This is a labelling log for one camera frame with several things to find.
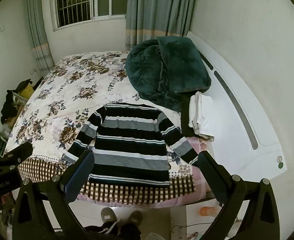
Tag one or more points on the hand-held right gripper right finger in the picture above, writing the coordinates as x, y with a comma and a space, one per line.
212, 180

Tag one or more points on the orange plastic bottle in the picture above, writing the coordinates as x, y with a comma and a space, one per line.
207, 211

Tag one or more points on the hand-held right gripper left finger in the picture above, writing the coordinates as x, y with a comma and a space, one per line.
78, 180

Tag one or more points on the black folded cloth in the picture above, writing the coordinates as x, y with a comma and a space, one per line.
185, 120

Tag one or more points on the black clothes pile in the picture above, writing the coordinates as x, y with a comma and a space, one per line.
9, 105

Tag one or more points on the black grey white striped sweater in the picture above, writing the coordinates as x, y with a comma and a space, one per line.
129, 152

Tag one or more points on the white headboard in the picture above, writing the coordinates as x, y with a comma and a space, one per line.
227, 135

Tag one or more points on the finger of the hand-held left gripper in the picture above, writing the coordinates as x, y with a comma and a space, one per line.
21, 151

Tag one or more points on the grey-green striped curtain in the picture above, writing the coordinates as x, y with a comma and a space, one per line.
157, 10
36, 30

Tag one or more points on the white folded cloth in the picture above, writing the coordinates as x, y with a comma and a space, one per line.
204, 115

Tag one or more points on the barred window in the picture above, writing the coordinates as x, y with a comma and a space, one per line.
74, 0

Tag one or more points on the grey knitted slipper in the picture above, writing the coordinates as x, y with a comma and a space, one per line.
155, 237

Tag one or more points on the dark green plush blanket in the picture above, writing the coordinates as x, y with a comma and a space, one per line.
167, 67

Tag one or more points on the yellow box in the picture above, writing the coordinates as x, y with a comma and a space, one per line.
26, 92

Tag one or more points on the floral bed cover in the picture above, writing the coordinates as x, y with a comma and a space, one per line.
61, 92

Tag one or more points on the person's grey slipper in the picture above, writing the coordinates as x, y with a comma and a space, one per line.
134, 217
108, 215

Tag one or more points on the person's black pants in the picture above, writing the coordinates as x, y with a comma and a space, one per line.
111, 232

